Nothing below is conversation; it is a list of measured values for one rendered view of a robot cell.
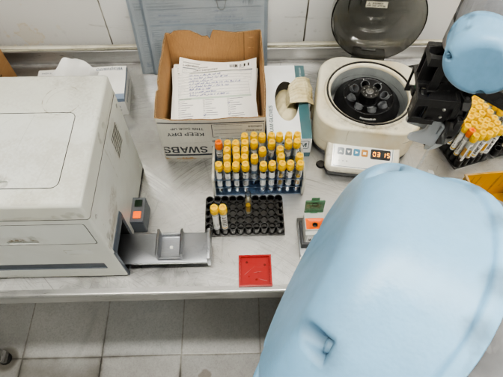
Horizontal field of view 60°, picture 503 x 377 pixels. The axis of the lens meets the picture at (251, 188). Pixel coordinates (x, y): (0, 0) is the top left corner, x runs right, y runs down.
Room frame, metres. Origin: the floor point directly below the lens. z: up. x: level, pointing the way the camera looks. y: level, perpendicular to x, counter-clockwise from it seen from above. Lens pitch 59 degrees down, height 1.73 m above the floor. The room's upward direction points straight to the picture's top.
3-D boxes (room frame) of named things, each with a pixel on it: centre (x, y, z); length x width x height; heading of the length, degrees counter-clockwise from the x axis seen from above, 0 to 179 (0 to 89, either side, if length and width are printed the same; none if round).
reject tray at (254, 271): (0.32, -0.01, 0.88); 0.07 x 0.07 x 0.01; 1
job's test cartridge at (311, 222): (0.39, -0.13, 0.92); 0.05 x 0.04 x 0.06; 2
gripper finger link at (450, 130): (0.44, -0.31, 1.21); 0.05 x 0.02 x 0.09; 173
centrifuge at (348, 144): (0.69, -0.27, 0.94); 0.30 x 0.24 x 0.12; 172
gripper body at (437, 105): (0.47, -0.29, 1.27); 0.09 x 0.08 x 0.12; 83
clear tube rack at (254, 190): (0.55, -0.01, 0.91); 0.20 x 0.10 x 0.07; 91
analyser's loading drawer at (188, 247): (0.35, 0.19, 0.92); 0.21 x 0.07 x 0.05; 91
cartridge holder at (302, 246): (0.39, -0.13, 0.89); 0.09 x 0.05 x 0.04; 2
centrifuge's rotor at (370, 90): (0.71, -0.27, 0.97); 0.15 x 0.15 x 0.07
